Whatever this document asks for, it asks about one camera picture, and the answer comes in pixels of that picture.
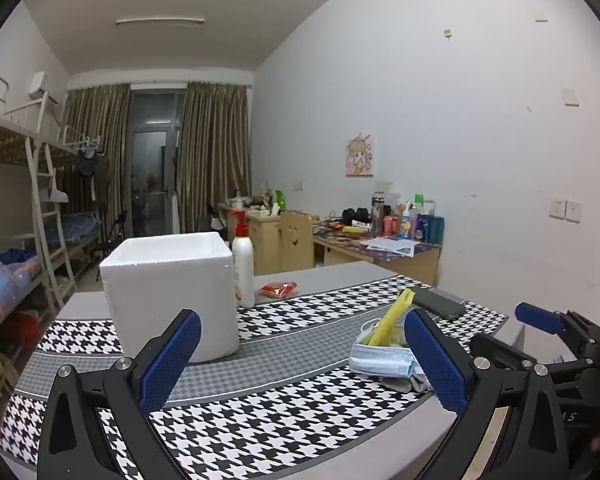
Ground dark blue cloth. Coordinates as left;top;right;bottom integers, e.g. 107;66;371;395
0;247;36;263

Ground cartoon wall poster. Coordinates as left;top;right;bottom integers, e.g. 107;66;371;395
345;135;376;177

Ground wooden desk with patterned cover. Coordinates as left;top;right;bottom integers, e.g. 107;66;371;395
312;222;443;286

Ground ceiling tube light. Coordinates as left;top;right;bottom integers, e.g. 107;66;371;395
116;16;205;26

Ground white metal bunk bed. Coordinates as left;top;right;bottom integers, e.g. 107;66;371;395
0;62;78;321
40;125;111;281

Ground blue mattress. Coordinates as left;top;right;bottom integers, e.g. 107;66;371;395
60;212;101;243

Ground black smartphone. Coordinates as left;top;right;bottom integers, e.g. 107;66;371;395
411;287;467;321

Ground glass balcony door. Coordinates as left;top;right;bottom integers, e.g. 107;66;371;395
127;91;186;238

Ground yellow sponge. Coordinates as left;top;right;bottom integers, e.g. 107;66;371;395
367;288;415;347

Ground red cloth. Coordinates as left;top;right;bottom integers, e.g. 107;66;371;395
2;310;43;351

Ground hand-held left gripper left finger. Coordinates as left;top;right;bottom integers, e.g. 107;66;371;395
36;308;202;480

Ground white foam box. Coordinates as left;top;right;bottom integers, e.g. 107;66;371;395
99;231;240;365

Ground brown curtain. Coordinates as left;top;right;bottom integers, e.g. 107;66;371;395
60;84;131;241
176;81;252;233

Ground blue plaid quilt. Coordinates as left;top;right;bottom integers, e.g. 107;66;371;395
0;255;43;346

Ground light wooden desk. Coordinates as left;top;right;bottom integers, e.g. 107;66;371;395
218;202;321;276

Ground dark hanging garment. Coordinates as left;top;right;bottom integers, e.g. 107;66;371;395
76;150;101;176

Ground black folding chair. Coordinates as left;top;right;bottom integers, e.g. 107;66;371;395
96;210;130;261

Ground houndstooth table mat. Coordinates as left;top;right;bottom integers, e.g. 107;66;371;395
0;274;510;480

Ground red snack packet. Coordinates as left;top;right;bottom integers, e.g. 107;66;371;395
259;281;299;300

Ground white air conditioner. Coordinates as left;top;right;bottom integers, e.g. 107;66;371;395
28;71;60;107

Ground wooden smiley chair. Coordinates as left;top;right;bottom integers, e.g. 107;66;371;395
279;211;315;273

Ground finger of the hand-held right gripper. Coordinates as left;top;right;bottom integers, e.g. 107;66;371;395
515;301;600;346
469;332;597;387

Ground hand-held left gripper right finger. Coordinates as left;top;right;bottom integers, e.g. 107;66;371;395
402;307;573;480

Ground blue face mask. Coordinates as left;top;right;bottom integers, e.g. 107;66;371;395
349;317;418;378

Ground black headphones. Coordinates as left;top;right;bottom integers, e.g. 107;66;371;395
341;207;373;226

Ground white lotion pump bottle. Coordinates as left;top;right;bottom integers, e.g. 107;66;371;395
228;209;256;309

